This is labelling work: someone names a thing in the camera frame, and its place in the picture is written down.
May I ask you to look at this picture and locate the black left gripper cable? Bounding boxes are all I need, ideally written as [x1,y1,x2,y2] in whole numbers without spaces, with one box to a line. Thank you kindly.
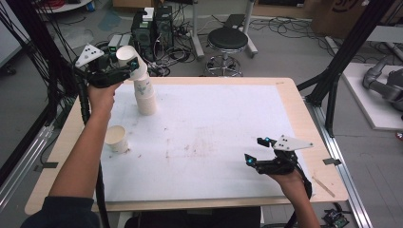
[73,63,111,228]

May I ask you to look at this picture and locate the person's right hand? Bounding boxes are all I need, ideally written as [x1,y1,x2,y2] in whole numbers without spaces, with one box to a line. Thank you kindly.
[269,170,305,195]

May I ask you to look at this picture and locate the person's dark sleeve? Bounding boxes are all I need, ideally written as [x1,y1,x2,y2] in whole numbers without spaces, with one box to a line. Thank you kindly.
[19,195,102,228]

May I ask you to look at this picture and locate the green circuit board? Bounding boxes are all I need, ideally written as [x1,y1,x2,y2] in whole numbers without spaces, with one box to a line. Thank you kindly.
[321,208,350,228]

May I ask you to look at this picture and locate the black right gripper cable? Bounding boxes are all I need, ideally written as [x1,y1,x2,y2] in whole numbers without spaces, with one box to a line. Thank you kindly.
[286,162,314,228]

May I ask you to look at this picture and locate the black computer tower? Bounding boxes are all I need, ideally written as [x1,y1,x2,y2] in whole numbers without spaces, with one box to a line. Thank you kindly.
[154,5,175,49]
[130,10,157,63]

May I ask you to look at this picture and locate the thin wooden stick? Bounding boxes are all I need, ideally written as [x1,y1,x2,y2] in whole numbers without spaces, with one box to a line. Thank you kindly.
[311,176,336,199]

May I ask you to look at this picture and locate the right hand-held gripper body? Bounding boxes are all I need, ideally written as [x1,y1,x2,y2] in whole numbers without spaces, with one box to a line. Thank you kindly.
[256,135,314,176]

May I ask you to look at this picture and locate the grey tape piece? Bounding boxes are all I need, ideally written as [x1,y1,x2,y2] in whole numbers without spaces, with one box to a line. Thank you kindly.
[33,161,60,173]
[322,157,343,166]

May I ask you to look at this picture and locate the white floor board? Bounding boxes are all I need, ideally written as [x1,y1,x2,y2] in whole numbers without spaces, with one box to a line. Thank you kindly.
[341,62,403,132]

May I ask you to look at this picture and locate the white stand leg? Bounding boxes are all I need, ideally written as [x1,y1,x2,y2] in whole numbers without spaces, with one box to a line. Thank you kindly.
[240,0,259,59]
[189,0,205,61]

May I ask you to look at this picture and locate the brown cardboard box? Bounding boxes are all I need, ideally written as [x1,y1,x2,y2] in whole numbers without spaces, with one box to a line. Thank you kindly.
[311,0,403,40]

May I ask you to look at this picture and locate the black round stool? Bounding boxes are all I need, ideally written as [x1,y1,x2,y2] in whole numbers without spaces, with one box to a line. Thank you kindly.
[203,27,250,78]

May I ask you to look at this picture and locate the black metal frame with cables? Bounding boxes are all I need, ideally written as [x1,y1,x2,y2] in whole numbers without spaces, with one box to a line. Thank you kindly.
[0,0,92,188]

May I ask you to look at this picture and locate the white table mat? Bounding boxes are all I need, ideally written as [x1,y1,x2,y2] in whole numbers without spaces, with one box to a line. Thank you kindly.
[94,84,297,203]

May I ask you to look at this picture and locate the round white table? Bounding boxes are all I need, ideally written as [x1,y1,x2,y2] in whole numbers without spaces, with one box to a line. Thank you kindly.
[35,0,93,14]

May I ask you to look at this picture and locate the person's dark clothing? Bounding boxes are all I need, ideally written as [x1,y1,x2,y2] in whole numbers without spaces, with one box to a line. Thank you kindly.
[123,206,262,228]

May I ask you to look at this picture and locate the grey bench power supply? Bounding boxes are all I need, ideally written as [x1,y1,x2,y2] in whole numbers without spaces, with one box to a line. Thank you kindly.
[119,33,132,48]
[107,33,124,55]

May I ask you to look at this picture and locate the stack of white paper cups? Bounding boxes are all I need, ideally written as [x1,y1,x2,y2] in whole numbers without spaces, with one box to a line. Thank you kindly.
[132,73,158,117]

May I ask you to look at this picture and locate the aluminium rail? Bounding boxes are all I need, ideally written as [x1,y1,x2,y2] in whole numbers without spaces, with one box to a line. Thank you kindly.
[304,97,374,228]
[0,123,55,212]

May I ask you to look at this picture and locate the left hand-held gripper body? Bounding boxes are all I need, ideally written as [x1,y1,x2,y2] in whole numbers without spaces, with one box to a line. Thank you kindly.
[75,43,131,89]

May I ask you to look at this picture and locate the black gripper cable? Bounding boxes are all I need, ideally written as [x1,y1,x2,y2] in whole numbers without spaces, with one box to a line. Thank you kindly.
[73,63,111,228]
[286,162,314,228]

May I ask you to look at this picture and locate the white paper cup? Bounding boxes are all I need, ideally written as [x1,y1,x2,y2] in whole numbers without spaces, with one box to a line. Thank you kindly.
[115,45,148,82]
[105,124,129,154]

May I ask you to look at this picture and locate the small white box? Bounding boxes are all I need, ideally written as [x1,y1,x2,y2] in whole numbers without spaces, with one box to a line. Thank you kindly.
[142,7,156,23]

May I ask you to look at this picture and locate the person's left hand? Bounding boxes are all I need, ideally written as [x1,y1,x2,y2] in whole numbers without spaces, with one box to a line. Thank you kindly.
[87,81,124,119]

